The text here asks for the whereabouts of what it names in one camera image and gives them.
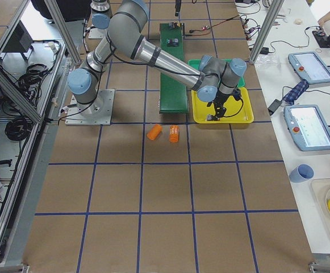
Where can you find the plain orange cylinder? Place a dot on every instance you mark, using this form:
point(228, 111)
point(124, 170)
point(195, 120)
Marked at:
point(154, 132)

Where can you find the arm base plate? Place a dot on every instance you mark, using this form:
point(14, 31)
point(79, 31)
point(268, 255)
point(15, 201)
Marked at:
point(98, 113)
point(97, 34)

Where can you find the black power adapter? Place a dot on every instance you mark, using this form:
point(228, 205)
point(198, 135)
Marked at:
point(272, 108)

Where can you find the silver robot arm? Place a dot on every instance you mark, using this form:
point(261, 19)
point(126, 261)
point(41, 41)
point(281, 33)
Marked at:
point(100, 14)
point(83, 81)

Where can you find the teach pendant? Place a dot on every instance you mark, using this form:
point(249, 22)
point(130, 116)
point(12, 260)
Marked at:
point(307, 127)
point(310, 67)

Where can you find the green conveyor belt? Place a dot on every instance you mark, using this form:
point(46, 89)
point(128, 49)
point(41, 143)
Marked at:
point(173, 94)

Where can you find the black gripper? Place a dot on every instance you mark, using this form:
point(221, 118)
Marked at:
point(221, 99)

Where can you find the green plastic tray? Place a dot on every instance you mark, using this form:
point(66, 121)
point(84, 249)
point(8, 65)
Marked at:
point(195, 64)

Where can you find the near teach pendant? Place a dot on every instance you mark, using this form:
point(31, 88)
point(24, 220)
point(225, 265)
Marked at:
point(307, 127)

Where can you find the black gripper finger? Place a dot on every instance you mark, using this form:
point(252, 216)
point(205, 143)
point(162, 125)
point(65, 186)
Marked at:
point(177, 7)

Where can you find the yellow plastic tray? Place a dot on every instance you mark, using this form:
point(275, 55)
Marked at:
point(237, 111)

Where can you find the folded plaid umbrella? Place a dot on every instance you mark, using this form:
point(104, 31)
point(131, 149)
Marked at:
point(296, 92)

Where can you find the far teach pendant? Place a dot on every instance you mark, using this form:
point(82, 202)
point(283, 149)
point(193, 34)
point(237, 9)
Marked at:
point(310, 67)

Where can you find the orange cylinder with 4680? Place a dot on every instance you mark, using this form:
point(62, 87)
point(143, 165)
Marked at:
point(174, 134)

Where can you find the blue plastic cup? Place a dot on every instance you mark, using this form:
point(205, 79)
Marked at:
point(301, 173)

